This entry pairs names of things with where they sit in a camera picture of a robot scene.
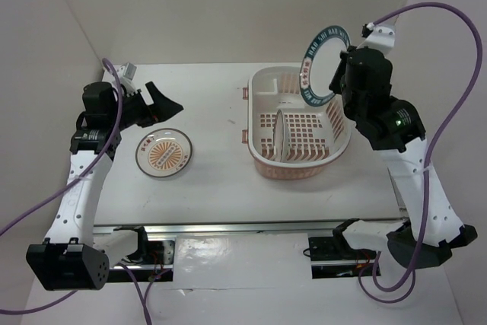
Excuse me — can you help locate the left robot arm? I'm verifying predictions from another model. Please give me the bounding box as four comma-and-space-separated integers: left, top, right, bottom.
26, 81, 183, 291

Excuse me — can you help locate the aluminium rail right side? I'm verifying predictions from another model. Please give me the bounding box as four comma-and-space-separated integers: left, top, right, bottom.
388, 172, 409, 221

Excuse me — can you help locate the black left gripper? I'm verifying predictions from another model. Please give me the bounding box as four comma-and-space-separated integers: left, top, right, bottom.
109, 81, 182, 131

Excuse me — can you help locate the aluminium rail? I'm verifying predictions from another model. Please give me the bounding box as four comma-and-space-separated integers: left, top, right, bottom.
388, 172, 409, 221
93, 217, 410, 237

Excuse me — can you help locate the aluminium rail front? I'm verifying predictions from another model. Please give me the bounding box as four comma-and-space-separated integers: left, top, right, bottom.
93, 217, 410, 237

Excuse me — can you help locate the green rimmed white plate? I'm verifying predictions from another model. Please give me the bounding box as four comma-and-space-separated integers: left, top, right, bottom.
299, 25, 350, 107

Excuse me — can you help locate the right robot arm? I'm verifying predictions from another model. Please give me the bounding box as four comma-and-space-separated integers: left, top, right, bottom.
329, 46, 478, 269

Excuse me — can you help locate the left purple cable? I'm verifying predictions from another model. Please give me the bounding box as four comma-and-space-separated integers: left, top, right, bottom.
0, 58, 170, 324

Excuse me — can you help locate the plate with orange sunburst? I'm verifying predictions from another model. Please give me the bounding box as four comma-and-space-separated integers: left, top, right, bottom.
135, 128, 193, 179

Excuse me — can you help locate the plate with red characters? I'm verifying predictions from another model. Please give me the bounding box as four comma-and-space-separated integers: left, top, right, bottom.
273, 110, 289, 163

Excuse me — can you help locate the white and pink dish rack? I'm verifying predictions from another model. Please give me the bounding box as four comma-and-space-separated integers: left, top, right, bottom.
242, 66, 351, 180

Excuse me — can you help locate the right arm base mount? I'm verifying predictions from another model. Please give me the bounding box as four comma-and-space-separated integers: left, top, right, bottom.
303, 237, 377, 279

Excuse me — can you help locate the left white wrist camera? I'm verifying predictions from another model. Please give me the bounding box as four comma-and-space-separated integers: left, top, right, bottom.
116, 62, 137, 97

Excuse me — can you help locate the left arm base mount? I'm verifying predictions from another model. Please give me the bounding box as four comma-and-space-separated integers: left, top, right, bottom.
94, 232, 176, 284

